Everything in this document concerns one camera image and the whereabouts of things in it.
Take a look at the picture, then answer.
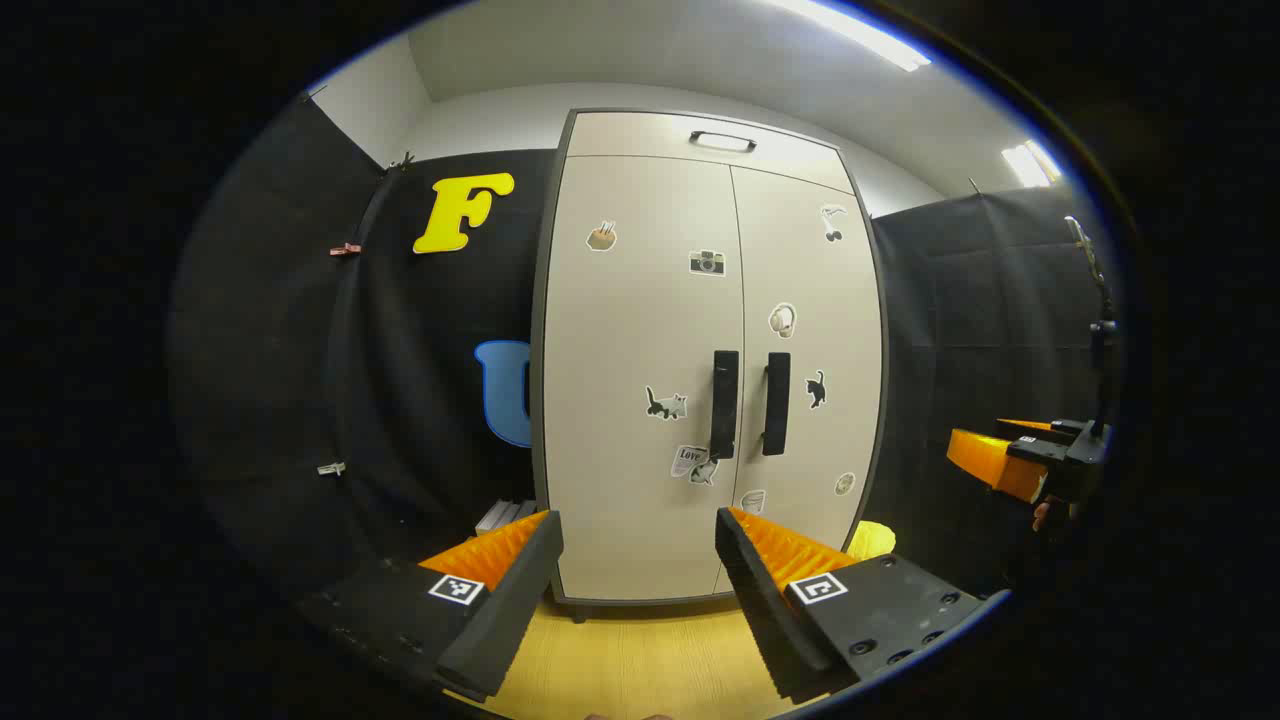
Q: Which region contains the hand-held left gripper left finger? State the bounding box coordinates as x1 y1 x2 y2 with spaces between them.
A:
300 510 564 703

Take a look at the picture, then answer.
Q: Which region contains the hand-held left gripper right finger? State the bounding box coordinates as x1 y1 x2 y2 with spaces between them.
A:
715 507 1011 704

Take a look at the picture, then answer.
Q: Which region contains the black door handle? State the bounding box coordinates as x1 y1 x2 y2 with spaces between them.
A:
710 350 740 461
762 352 792 457

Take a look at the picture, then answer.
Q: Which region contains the beige cabinet door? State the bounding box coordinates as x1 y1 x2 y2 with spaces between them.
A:
712 165 887 597
540 155 746 603

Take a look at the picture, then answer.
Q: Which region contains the beige double-door shoe cabinet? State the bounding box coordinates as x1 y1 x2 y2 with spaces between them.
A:
528 108 891 611

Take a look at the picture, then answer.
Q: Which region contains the row of books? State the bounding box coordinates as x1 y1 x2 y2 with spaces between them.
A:
475 498 541 536

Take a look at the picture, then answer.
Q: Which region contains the black backdrop cloth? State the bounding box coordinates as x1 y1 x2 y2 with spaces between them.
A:
170 95 559 601
868 185 1111 601

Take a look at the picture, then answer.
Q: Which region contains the yellow round object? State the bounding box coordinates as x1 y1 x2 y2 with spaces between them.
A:
845 520 898 561

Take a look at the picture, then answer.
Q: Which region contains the small ceiling light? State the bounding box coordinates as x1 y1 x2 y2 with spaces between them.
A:
1002 139 1063 189

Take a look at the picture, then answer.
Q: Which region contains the black cable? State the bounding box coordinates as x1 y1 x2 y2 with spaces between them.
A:
1064 215 1119 436

